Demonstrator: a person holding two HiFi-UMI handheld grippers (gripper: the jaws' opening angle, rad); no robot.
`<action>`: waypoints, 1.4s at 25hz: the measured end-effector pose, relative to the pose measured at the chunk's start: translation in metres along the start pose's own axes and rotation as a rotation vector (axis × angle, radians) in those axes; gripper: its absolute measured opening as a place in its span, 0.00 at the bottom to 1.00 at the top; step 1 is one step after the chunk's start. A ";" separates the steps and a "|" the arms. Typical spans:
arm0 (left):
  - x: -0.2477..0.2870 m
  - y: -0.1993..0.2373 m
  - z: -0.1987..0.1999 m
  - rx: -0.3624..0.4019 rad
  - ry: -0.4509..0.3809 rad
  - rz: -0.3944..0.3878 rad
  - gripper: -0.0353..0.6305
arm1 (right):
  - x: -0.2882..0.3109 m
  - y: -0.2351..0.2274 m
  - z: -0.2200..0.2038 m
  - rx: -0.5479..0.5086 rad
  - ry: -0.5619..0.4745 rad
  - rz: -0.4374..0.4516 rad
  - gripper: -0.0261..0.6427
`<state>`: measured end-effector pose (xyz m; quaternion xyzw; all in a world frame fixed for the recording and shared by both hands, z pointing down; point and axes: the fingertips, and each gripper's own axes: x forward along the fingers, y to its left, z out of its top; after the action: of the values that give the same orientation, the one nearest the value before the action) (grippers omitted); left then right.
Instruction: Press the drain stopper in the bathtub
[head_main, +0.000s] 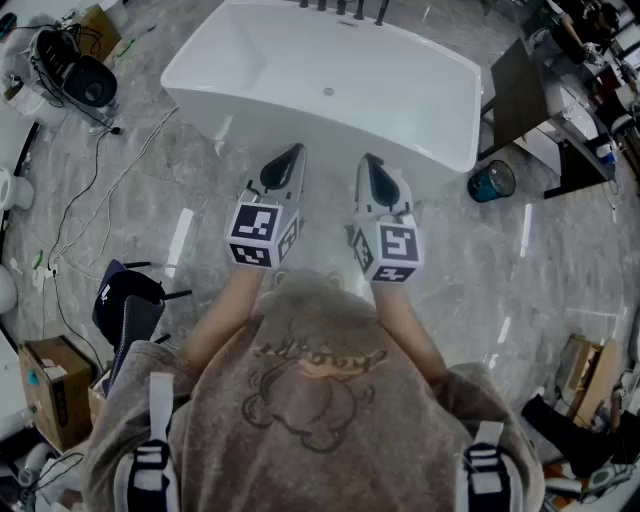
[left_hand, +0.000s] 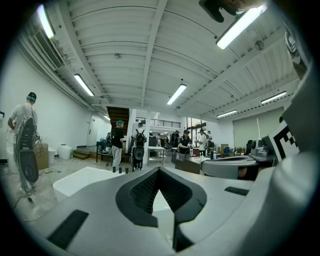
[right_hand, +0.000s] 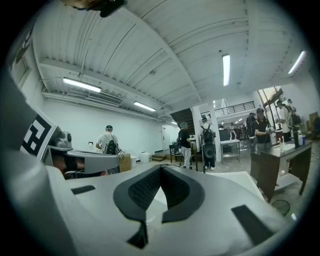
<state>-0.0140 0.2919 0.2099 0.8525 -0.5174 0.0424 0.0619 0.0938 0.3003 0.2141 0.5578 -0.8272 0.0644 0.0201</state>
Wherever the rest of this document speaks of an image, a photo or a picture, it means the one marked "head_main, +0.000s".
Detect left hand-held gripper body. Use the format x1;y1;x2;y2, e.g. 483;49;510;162
225;185;307;271

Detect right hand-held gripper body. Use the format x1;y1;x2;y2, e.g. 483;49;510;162
348;212;425;284

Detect person's right forearm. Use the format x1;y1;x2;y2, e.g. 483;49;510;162
372;281;448;389

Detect person's left forearm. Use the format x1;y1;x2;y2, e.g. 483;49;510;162
183;263;266;374

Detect white bathtub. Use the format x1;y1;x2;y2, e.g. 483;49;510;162
159;0;484;189

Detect dark brown table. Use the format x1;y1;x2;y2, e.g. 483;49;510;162
477;37;551;162

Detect black chair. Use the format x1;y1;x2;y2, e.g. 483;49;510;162
91;258;194;396

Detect person's grey printed t-shirt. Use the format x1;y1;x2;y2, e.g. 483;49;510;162
81;268;546;512

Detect white cabinet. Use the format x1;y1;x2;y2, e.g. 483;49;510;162
514;82;601;174

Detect white toilet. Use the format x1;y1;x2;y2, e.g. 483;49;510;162
0;167;36;214

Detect wooden boards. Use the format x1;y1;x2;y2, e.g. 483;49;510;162
553;333;626;429

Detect large cardboard box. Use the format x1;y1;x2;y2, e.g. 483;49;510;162
17;335;97;454

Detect white ceramic fixture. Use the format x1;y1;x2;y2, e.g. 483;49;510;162
0;263;19;316

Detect black cloth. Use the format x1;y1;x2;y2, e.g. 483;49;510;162
521;393;640;479

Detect white floor cable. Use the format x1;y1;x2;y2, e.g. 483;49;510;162
49;105;180;281

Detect black floor cable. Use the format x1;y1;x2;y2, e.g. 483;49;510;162
47;124;125;366

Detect black frame stand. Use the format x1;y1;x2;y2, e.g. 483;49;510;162
543;137;620;200

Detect black round device with cables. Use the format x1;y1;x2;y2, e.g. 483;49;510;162
29;24;120;110

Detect white backpack shoulder strap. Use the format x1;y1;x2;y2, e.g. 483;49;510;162
113;372;181;512
457;420;516;512

